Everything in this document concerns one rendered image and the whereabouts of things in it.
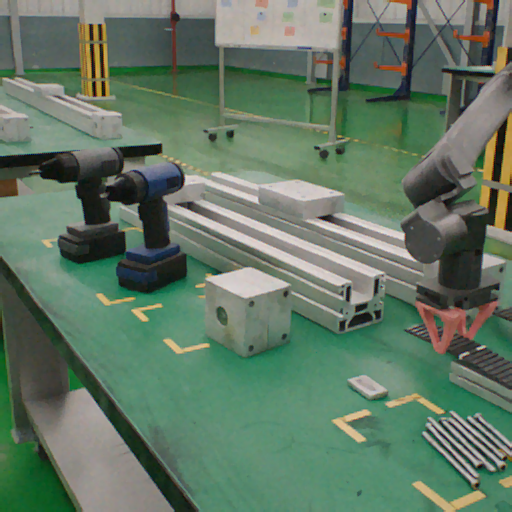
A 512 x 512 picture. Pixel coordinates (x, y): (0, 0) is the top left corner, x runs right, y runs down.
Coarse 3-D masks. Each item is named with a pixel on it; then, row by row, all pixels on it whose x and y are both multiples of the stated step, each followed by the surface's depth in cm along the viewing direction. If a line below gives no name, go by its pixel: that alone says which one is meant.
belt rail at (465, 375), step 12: (456, 360) 99; (456, 372) 98; (468, 372) 96; (480, 372) 95; (468, 384) 97; (480, 384) 95; (492, 384) 93; (480, 396) 95; (492, 396) 94; (504, 396) 92; (504, 408) 92
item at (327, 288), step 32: (192, 224) 145; (224, 224) 149; (256, 224) 142; (192, 256) 148; (224, 256) 139; (256, 256) 130; (288, 256) 123; (320, 256) 125; (320, 288) 116; (352, 288) 119; (384, 288) 117; (320, 320) 116; (352, 320) 117
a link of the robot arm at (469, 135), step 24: (504, 72) 118; (480, 96) 114; (504, 96) 115; (480, 120) 107; (504, 120) 112; (456, 144) 98; (480, 144) 104; (432, 168) 93; (408, 192) 97; (432, 192) 95
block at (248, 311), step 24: (216, 288) 107; (240, 288) 105; (264, 288) 106; (288, 288) 107; (216, 312) 109; (240, 312) 103; (264, 312) 105; (288, 312) 108; (216, 336) 110; (240, 336) 104; (264, 336) 106; (288, 336) 110
